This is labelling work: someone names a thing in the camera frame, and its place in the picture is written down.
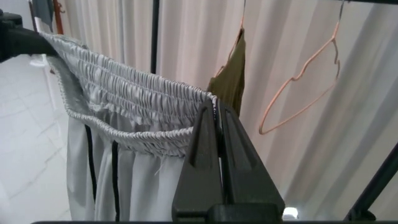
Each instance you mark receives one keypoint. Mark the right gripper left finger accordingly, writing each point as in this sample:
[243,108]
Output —
[196,193]

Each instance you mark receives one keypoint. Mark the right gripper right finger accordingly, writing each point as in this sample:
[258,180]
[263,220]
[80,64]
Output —
[248,193]

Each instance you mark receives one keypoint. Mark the white curtain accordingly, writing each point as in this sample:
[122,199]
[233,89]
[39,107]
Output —
[192,37]

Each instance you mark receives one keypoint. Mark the black clothes rack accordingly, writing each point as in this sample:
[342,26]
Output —
[155,37]

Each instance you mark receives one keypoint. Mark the pale grey garment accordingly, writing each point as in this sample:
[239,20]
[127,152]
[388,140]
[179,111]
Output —
[140,99]

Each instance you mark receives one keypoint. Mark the green printed sleeveless shirt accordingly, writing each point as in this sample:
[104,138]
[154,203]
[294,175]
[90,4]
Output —
[231,81]

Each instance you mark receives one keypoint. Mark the pink clothes hanger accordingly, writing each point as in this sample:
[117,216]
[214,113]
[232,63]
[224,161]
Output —
[242,21]
[334,39]

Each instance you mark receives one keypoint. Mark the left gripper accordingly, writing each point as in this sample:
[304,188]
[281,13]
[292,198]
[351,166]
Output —
[9,34]

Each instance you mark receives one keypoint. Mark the red round-base stand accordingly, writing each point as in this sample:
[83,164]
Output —
[58,15]

